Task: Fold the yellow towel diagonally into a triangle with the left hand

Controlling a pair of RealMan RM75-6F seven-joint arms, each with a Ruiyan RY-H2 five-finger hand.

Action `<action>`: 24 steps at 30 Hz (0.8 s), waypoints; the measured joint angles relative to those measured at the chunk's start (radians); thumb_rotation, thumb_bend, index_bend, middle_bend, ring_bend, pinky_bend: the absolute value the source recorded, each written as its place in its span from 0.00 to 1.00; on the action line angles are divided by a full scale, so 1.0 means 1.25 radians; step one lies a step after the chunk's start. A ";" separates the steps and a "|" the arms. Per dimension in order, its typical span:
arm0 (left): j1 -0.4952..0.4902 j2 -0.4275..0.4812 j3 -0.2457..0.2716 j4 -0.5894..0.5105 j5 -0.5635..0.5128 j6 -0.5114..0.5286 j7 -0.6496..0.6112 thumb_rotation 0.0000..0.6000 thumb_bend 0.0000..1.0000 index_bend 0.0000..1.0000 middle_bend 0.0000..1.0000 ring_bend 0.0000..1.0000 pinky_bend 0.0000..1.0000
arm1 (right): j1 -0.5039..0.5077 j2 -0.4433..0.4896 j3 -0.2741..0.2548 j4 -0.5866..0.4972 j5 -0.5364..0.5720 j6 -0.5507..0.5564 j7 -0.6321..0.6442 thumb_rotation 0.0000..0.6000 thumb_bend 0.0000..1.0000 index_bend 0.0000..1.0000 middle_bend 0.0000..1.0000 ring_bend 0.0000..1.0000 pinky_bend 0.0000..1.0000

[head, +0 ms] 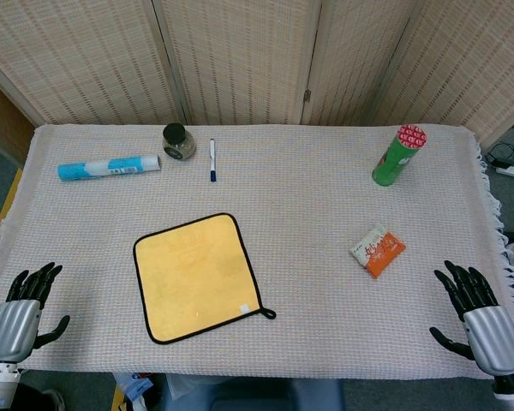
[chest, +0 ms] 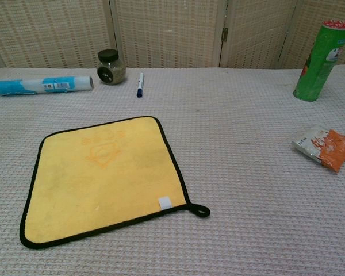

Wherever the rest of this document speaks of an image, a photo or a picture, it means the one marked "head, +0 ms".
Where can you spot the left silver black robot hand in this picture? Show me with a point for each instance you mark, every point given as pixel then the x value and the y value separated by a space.
pixel 15 329

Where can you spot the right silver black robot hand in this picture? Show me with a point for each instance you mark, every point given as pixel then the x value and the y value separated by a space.
pixel 492 338

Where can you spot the yellow cloth black trim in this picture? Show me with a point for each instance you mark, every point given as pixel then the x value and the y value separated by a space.
pixel 197 278

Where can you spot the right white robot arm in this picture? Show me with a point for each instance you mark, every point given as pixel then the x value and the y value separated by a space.
pixel 512 387

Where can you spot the blue white plastic bag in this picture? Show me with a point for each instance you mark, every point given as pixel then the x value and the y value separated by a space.
pixel 133 389

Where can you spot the orange white snack packet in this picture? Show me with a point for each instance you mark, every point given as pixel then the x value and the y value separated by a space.
pixel 379 252

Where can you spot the blue white plastic roll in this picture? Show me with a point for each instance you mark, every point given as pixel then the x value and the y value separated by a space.
pixel 107 166

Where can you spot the green chips can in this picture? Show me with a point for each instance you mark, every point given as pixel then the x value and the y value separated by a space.
pixel 396 160

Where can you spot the brown wooden board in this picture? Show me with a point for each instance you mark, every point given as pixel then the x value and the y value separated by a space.
pixel 2 124

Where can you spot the white woven tablecloth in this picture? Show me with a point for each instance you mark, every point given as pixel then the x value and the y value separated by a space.
pixel 308 205

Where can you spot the blue grey bin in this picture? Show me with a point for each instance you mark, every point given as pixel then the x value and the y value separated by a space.
pixel 261 396

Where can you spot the glass jar black lid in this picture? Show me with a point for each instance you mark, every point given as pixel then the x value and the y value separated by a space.
pixel 177 143

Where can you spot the white marker blue cap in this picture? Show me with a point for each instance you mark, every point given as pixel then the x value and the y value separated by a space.
pixel 213 158

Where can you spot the metal screen hinge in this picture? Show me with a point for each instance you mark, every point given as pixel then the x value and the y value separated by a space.
pixel 307 95

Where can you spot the beige woven folding screen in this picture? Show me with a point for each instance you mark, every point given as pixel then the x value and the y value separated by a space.
pixel 248 55

